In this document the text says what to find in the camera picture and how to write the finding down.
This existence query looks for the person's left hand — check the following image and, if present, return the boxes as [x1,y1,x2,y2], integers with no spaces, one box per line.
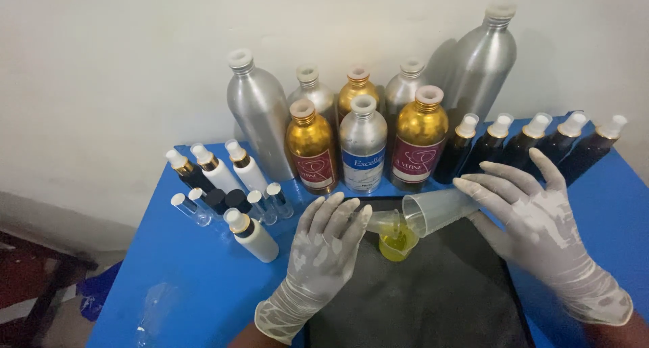
[285,191,373,299]

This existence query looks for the person's right hand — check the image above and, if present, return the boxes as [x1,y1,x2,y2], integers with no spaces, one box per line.
[453,147,601,290]

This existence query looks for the small clear plastic cup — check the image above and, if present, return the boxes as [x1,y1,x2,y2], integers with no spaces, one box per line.
[362,209,402,235]

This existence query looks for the clear plastic measuring cup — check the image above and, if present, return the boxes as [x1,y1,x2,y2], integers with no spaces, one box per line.
[402,188,480,238]

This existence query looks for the white spray bottle gold collar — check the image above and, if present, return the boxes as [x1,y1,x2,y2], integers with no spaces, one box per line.
[190,142,245,194]
[224,139,270,198]
[223,207,280,264]

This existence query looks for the clear vial with silver cap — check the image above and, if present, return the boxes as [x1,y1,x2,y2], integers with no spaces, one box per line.
[170,192,212,228]
[188,187,216,219]
[247,190,279,226]
[266,182,295,220]

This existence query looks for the glass beaker with yellow liquid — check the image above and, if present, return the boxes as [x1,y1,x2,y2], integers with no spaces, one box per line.
[378,221,421,262]

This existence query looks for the black spray bottle white cap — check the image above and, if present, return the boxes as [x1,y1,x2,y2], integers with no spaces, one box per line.
[532,111,589,172]
[165,149,217,194]
[462,113,515,176]
[433,113,480,185]
[499,112,553,182]
[557,115,629,187]

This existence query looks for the clear vial with black cap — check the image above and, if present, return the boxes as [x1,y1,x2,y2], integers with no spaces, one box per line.
[225,189,253,215]
[205,188,230,222]

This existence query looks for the gold bottle with red label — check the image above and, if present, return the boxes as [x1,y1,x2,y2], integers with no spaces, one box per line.
[390,85,450,193]
[284,98,340,196]

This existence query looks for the silver bottle with blue label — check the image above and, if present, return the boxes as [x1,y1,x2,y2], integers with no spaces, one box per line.
[339,94,389,194]

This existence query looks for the black mat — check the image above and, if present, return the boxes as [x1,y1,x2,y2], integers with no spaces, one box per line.
[303,196,534,348]

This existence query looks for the medium silver aluminium bottle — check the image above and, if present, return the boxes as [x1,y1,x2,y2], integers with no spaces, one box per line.
[226,48,298,182]

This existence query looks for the small silver aluminium bottle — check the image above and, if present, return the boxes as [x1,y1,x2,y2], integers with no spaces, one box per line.
[383,59,428,136]
[287,64,338,132]

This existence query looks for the small plain gold bottle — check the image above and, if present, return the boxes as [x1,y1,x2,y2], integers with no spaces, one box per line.
[337,66,381,121]

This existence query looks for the tall large silver aluminium bottle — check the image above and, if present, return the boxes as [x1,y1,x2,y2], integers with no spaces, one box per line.
[445,3,518,132]

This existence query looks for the clear plastic wrapper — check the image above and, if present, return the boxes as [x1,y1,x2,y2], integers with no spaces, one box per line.
[135,281,179,341]

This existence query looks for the blue plastic bag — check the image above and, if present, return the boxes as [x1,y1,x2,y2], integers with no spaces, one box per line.
[76,260,123,323]

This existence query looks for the dark red wooden furniture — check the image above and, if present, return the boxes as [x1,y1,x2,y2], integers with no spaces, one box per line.
[0,228,99,348]

